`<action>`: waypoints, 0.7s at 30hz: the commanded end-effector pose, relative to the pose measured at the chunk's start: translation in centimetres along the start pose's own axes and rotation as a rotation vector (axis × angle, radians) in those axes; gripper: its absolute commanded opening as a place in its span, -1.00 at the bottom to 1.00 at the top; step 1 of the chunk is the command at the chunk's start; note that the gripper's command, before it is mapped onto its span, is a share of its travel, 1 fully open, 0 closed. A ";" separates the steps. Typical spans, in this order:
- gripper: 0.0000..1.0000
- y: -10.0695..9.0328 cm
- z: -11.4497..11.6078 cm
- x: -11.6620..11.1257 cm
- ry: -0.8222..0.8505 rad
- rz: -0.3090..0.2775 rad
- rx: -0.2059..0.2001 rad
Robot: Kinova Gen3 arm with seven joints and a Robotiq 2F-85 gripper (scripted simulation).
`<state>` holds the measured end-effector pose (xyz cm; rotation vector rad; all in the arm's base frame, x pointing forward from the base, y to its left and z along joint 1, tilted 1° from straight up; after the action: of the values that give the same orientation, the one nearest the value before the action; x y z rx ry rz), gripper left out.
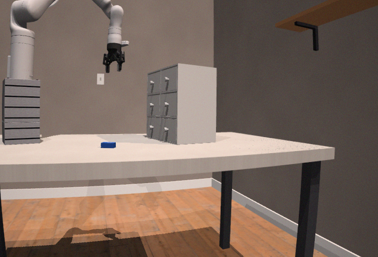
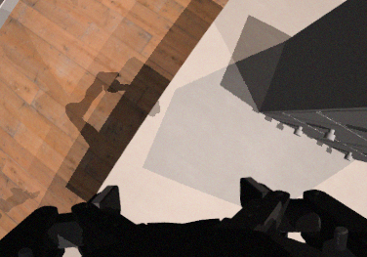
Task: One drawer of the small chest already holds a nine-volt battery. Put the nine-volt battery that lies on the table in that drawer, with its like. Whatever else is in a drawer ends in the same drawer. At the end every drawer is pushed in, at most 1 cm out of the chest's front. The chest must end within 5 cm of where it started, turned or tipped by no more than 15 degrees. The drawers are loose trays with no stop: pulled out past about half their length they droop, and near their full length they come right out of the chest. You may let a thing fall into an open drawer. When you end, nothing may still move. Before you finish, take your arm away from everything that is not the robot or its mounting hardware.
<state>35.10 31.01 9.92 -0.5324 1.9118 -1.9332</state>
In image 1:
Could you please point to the grey chest of drawers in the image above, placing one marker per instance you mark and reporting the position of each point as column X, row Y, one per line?
column 196, row 104

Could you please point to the blue nine-volt battery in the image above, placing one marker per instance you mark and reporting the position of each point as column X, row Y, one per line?
column 108, row 144

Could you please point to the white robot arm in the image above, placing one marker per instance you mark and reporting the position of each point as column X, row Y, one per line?
column 21, row 59

